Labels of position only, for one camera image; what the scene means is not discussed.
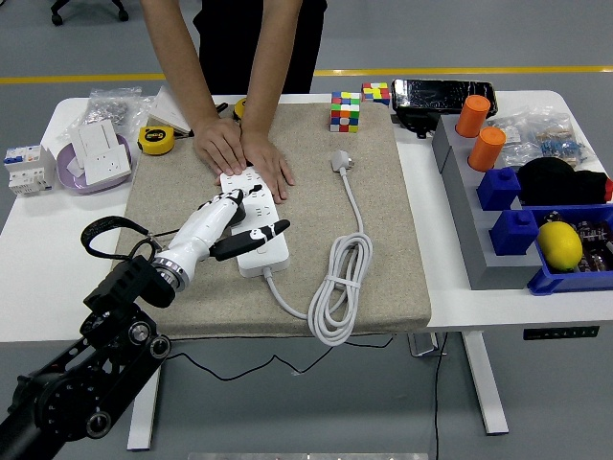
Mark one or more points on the person's left hand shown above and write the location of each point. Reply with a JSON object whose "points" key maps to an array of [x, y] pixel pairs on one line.
{"points": [[270, 163]]}

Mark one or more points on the person's right hand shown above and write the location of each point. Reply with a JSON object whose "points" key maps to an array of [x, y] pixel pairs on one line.
{"points": [[220, 144]]}

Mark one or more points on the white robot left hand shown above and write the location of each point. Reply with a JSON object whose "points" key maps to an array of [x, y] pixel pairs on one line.
{"points": [[201, 230]]}

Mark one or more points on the white power strip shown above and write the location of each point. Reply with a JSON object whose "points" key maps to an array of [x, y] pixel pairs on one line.
{"points": [[268, 261]]}

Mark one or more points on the person's right forearm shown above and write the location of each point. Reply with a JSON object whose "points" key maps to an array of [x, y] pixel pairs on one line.
{"points": [[177, 48]]}

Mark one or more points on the person's left forearm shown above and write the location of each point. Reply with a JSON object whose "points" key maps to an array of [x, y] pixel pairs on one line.
{"points": [[268, 57]]}

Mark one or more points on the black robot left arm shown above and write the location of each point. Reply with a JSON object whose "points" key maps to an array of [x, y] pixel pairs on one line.
{"points": [[72, 393]]}

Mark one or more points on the white grey strip plug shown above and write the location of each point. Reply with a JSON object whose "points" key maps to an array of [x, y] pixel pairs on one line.
{"points": [[341, 160]]}

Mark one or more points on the grey stepped block board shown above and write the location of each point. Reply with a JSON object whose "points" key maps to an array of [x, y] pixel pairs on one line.
{"points": [[471, 225]]}

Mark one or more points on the yellow black tape measure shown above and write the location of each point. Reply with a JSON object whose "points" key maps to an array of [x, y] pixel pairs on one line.
{"points": [[241, 109], [155, 141]]}

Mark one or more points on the grey-brown fabric mat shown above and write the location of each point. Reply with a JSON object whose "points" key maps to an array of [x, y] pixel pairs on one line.
{"points": [[306, 144]]}

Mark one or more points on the large Rubik's cube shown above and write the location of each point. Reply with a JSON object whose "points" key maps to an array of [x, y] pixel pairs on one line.
{"points": [[345, 112]]}

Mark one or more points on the person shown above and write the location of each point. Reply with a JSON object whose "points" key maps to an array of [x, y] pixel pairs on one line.
{"points": [[258, 38]]}

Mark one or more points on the clear bag metal screws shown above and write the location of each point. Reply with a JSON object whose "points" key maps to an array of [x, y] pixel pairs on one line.
{"points": [[110, 110]]}

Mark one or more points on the white plastic panel box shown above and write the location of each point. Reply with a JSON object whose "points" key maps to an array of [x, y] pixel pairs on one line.
{"points": [[96, 136]]}

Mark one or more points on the small Rubik's cube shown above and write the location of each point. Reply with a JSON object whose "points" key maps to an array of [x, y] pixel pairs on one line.
{"points": [[376, 93]]}

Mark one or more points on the purple bowl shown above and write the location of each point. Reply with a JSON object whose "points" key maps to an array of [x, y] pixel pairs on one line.
{"points": [[72, 184]]}

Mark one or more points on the small white plastic piece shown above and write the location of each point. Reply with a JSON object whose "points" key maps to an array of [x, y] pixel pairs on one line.
{"points": [[75, 170]]}

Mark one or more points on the black plastic holder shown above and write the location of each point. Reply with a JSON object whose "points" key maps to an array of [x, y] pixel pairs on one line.
{"points": [[416, 122]]}

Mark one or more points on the glossy black wrapped box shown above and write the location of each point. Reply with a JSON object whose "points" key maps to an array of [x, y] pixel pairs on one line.
{"points": [[431, 93]]}

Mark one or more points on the white circuit breaker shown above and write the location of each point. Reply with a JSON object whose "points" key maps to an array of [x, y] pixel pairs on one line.
{"points": [[29, 170]]}

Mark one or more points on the black office chair base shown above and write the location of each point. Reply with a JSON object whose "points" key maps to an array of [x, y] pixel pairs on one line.
{"points": [[88, 7]]}

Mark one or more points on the white table leg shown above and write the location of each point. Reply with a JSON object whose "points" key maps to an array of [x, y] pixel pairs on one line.
{"points": [[486, 383], [143, 412]]}

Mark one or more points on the orange plastic cylinder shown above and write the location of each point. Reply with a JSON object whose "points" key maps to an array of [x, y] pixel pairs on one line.
{"points": [[486, 148], [473, 115]]}

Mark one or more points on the blue plastic block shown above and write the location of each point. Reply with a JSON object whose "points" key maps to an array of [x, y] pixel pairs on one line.
{"points": [[498, 189], [515, 232]]}

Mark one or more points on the clear bag white parts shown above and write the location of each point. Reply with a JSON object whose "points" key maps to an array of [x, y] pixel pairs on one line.
{"points": [[510, 139]]}

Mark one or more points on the black cloth with red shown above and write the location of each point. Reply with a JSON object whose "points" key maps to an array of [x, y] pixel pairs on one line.
{"points": [[555, 182]]}

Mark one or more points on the clear bag blue resistors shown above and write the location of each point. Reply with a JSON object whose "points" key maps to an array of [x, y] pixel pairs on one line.
{"points": [[560, 141]]}

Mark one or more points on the yellow lemon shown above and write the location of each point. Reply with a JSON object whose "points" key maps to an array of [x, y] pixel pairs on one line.
{"points": [[559, 246]]}

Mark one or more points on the blue plastic bin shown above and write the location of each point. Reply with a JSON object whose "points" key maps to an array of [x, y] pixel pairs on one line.
{"points": [[551, 282]]}

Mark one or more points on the dark brown capacitors pile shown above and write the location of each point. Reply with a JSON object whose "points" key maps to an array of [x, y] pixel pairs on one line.
{"points": [[596, 244]]}

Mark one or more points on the black table control panel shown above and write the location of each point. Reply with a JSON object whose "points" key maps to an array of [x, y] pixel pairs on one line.
{"points": [[560, 333]]}

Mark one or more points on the white wall switch panel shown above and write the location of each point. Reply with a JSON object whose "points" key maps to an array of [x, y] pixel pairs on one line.
{"points": [[167, 112]]}

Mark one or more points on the white wall socket panel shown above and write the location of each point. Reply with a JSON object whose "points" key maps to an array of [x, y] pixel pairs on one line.
{"points": [[107, 165]]}

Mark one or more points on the grey metal table bracket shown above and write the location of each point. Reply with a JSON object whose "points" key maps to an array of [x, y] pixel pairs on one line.
{"points": [[424, 345]]}

